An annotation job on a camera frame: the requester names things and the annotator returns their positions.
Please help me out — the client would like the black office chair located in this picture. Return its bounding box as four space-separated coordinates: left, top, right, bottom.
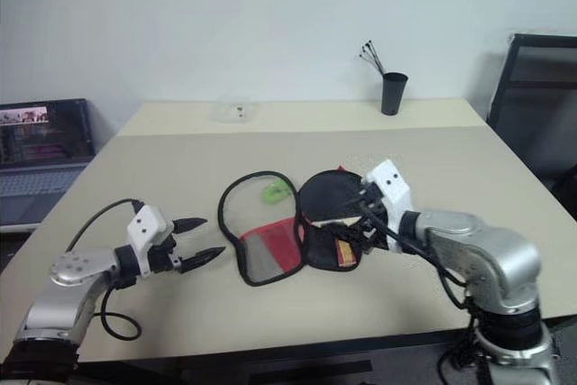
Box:
485 32 577 224

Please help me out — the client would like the clear plastic container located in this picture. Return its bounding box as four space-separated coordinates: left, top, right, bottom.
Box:
211 96 261 124

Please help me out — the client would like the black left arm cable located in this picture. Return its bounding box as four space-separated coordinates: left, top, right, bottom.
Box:
65 197 145 342

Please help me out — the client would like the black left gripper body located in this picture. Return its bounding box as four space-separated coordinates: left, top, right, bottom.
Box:
150 233 184 274

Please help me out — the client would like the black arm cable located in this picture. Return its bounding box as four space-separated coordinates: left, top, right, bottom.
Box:
360 202 495 385
65 197 145 342

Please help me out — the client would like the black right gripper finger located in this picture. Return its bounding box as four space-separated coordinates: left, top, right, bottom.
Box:
360 220 390 254
322 221 364 244

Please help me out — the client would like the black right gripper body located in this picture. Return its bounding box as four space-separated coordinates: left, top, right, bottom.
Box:
357 180 389 229

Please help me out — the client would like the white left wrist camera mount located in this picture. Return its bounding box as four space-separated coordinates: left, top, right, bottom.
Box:
126 205 175 278

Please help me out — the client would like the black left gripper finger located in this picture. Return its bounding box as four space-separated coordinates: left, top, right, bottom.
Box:
179 246 227 275
172 216 209 236

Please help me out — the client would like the black red mesh paddle case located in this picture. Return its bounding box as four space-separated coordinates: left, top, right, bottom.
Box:
217 163 367 289

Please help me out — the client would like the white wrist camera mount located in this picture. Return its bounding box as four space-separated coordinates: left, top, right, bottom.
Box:
362 159 413 253
126 205 175 278

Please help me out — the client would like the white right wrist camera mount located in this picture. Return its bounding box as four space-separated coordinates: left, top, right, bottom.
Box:
362 159 413 253

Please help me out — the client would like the small green tag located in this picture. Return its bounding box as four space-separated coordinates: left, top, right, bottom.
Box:
261 179 295 204

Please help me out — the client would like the black plastic cup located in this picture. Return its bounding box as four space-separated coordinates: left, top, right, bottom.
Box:
380 71 409 116

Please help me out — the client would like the open grey laptop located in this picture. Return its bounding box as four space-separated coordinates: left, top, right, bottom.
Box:
0 97 97 234

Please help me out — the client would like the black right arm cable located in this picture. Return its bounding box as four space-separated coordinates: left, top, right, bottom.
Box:
360 202 495 385

